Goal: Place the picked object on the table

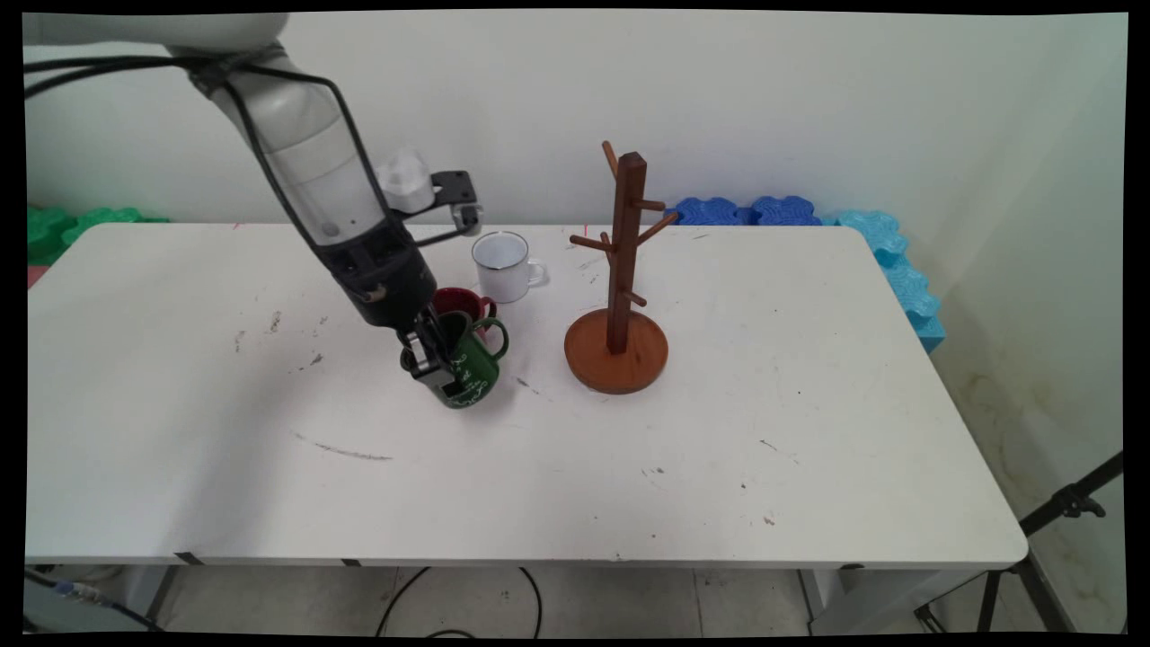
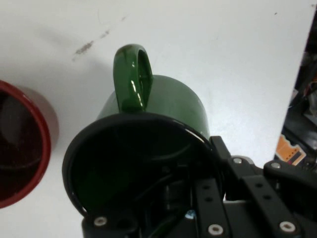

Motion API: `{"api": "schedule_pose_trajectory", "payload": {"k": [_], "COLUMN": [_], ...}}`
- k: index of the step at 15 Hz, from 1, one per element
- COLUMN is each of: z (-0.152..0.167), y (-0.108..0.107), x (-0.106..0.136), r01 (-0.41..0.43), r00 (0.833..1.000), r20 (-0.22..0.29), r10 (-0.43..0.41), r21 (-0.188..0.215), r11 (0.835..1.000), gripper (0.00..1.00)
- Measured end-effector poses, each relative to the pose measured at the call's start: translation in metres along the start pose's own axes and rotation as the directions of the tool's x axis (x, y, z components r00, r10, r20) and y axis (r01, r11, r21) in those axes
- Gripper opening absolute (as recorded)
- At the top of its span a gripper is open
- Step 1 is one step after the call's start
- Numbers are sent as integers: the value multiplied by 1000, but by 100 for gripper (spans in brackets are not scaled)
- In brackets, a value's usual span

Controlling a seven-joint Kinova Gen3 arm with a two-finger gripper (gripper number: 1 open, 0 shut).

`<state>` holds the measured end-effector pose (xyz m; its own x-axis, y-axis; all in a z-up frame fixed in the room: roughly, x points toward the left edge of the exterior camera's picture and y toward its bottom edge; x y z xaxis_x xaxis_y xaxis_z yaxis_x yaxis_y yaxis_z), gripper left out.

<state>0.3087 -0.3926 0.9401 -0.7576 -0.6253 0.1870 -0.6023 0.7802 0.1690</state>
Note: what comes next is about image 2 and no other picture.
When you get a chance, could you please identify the green enamel mug white print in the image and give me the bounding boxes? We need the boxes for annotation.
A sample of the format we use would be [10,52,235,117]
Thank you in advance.
[61,44,225,238]

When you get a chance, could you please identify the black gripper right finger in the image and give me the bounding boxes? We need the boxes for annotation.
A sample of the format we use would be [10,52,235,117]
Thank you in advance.
[210,135,317,238]

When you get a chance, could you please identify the red enamel mug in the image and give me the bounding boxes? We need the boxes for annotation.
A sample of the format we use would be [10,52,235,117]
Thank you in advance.
[0,79,59,209]

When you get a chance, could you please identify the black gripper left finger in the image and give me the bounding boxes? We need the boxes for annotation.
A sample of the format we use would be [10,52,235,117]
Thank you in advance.
[81,177,234,238]

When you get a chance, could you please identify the orange perforated plate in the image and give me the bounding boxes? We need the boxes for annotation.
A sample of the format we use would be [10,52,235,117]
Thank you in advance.
[275,135,307,166]

